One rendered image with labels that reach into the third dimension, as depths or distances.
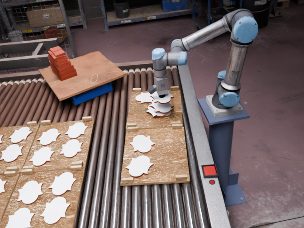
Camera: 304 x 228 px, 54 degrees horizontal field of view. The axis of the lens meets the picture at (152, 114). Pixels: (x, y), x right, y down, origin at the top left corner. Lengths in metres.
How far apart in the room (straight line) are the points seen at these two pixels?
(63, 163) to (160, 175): 0.55
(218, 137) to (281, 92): 1.87
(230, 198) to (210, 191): 1.12
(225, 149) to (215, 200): 0.80
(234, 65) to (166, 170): 0.67
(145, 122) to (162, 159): 0.34
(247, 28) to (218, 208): 0.87
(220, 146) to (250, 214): 0.65
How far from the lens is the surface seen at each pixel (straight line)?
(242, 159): 2.96
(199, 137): 1.78
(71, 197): 1.58
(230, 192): 2.68
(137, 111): 1.98
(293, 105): 3.71
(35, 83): 2.62
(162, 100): 1.82
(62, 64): 2.23
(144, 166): 1.60
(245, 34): 1.61
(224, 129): 2.11
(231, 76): 1.75
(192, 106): 2.01
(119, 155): 1.72
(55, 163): 1.77
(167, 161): 1.62
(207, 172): 1.58
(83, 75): 2.27
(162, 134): 1.78
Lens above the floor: 2.12
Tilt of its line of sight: 38 degrees down
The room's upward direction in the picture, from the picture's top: 6 degrees counter-clockwise
